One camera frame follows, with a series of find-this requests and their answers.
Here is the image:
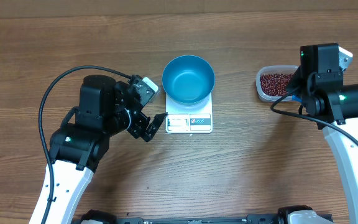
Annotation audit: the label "red adzuki beans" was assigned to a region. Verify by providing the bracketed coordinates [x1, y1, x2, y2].
[260, 73, 293, 96]

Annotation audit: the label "white digital kitchen scale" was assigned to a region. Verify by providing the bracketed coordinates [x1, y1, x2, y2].
[165, 93, 213, 134]

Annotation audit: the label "teal plastic bowl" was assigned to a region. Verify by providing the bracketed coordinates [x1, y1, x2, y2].
[162, 55, 216, 104]

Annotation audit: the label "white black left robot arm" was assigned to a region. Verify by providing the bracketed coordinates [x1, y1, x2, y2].
[30, 75, 166, 223]

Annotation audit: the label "clear plastic food container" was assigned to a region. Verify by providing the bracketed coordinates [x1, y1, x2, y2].
[255, 65, 298, 102]

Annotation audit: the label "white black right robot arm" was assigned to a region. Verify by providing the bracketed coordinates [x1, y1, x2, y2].
[287, 43, 358, 223]

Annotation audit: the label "blue plastic scoop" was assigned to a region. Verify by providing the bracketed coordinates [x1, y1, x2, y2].
[291, 95, 302, 103]

